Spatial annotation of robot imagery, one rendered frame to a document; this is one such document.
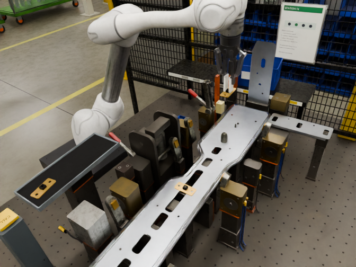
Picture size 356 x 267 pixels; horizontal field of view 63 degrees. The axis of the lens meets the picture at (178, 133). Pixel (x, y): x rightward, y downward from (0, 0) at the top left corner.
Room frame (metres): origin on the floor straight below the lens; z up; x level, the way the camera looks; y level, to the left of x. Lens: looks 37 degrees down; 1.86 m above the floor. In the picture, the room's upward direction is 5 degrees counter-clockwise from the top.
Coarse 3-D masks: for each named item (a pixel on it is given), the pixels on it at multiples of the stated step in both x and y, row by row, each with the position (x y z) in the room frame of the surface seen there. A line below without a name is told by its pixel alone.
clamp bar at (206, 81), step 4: (208, 80) 1.24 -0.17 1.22; (204, 84) 1.22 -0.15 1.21; (208, 84) 1.22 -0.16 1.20; (212, 84) 1.21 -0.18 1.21; (204, 88) 1.22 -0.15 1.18; (208, 88) 1.24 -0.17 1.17; (204, 92) 1.22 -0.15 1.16; (208, 92) 1.24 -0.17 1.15; (204, 96) 1.22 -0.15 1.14; (208, 96) 1.21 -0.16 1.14; (208, 100) 1.21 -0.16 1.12; (212, 100) 1.24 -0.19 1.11; (208, 104) 1.21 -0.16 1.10; (212, 104) 1.23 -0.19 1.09; (208, 108) 1.21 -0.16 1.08; (212, 108) 1.23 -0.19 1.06
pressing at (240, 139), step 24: (240, 120) 1.19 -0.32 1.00; (264, 120) 1.17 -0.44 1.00; (216, 144) 1.02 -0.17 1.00; (240, 144) 1.01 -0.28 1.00; (192, 168) 0.87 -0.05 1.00; (216, 168) 0.86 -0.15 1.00; (168, 192) 0.76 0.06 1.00; (144, 216) 0.65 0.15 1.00; (168, 216) 0.64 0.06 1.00; (192, 216) 0.64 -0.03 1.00; (120, 240) 0.57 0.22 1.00; (168, 240) 0.55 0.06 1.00; (96, 264) 0.49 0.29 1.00; (144, 264) 0.47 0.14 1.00
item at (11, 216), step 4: (8, 208) 0.61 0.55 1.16; (4, 212) 0.59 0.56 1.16; (8, 212) 0.59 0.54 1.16; (12, 212) 0.59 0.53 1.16; (0, 216) 0.58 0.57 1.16; (4, 216) 0.58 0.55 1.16; (8, 216) 0.58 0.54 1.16; (12, 216) 0.58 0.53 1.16; (16, 216) 0.57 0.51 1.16; (0, 220) 0.56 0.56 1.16; (4, 220) 0.56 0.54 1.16; (8, 220) 0.56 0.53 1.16; (12, 220) 0.56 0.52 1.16; (0, 224) 0.55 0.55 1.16; (4, 224) 0.55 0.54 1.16; (8, 224) 0.55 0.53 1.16; (0, 228) 0.53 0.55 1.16; (4, 228) 0.54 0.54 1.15
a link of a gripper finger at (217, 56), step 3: (213, 51) 1.07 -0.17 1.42; (216, 51) 1.07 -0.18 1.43; (216, 54) 1.07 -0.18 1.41; (219, 54) 1.07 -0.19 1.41; (216, 57) 1.07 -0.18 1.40; (219, 57) 1.07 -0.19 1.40; (216, 60) 1.07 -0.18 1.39; (219, 60) 1.07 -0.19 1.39; (216, 63) 1.07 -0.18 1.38; (219, 63) 1.06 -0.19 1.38; (219, 66) 1.06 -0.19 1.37; (219, 69) 1.06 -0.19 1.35; (219, 72) 1.06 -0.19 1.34
